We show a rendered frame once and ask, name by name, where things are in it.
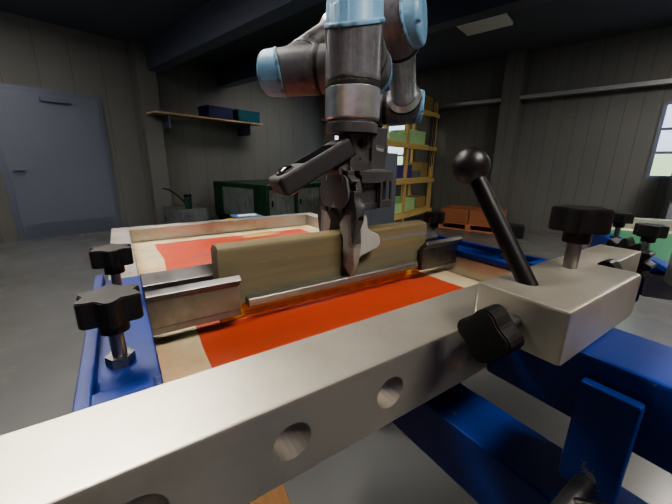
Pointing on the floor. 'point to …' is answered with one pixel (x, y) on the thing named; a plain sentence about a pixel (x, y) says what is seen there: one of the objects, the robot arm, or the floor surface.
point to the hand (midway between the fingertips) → (337, 264)
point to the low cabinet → (262, 198)
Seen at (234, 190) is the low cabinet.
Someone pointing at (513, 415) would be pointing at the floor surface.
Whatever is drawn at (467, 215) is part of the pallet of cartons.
